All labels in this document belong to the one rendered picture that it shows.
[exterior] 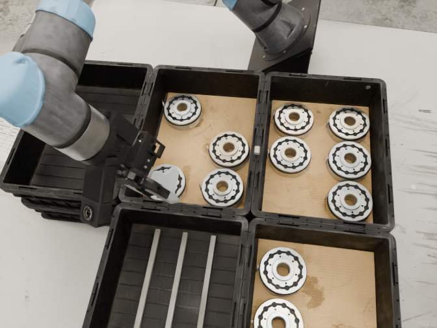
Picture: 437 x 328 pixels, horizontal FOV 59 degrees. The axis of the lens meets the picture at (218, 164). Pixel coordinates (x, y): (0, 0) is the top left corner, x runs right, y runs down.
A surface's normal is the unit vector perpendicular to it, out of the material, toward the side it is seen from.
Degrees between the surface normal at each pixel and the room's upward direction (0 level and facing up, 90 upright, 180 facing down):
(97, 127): 69
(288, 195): 0
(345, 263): 0
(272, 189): 0
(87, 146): 78
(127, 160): 21
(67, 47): 49
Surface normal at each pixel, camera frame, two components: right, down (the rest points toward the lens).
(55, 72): 0.65, -0.22
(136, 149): -0.43, -0.41
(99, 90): -0.07, -0.46
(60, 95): 0.90, -0.07
